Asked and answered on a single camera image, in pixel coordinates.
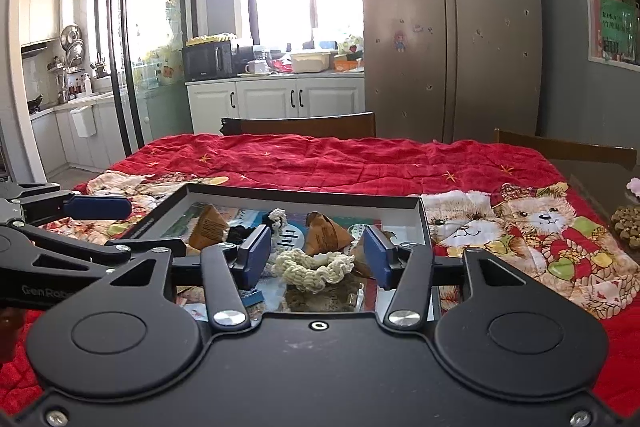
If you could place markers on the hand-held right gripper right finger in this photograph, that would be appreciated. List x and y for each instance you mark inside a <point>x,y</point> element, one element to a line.
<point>382,257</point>

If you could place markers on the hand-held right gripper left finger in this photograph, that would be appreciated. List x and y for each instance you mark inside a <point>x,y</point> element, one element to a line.
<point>252,257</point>

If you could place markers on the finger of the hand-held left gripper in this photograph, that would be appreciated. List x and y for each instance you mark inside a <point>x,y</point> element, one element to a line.
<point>145,248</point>
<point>100,206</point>

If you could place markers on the black white-edged crochet scrunchie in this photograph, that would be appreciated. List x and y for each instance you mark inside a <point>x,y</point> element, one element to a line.
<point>240,234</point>

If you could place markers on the blue binder clip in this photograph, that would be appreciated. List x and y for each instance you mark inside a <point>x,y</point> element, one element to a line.
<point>253,296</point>

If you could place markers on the cream crochet scrunchie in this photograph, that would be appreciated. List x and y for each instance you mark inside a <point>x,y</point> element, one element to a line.
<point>310,274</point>

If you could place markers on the brown white-edged crochet scrunchie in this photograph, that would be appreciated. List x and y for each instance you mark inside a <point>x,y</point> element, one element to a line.
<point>325,302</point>

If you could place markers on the black shallow box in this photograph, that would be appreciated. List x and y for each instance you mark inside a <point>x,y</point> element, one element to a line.
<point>300,201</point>

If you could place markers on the person's left hand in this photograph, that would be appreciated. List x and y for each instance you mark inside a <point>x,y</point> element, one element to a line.
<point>9,327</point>

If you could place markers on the printed paper sheet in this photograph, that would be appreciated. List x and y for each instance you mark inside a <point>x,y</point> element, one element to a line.
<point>295,238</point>

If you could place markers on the white hanging bin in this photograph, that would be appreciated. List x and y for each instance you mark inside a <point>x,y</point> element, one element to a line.
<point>83,122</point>

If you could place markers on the red printed blanket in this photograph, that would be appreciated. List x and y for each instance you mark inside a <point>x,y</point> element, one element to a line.
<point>500,187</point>

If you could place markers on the white kitchen cabinet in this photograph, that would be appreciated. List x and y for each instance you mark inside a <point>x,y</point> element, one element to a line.
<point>275,99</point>

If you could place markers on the steel pot lid rack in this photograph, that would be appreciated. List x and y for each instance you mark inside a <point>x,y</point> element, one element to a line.
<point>71,47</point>

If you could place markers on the black microwave oven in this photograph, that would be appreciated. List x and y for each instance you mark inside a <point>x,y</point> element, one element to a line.
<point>207,61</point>

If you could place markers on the black-framed sliding glass door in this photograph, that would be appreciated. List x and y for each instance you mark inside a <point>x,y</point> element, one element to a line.
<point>150,32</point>

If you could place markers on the white mug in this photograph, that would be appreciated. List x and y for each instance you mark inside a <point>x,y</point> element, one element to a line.
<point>255,67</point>

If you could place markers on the yellow lace cloth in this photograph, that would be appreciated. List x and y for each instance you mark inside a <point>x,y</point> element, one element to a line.
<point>210,40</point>

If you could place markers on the cream plastic container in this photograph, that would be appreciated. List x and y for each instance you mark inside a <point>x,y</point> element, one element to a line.
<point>311,62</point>

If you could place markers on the doll fridge magnet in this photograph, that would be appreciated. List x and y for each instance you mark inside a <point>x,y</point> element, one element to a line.
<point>400,43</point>

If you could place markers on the silver refrigerator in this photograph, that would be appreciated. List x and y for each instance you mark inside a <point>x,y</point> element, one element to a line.
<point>450,22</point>

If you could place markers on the pink flower-shaped dish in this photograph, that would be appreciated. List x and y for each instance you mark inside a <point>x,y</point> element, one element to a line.
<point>635,187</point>

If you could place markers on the green wall poster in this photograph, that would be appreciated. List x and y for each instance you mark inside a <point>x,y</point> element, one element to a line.
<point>617,27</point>

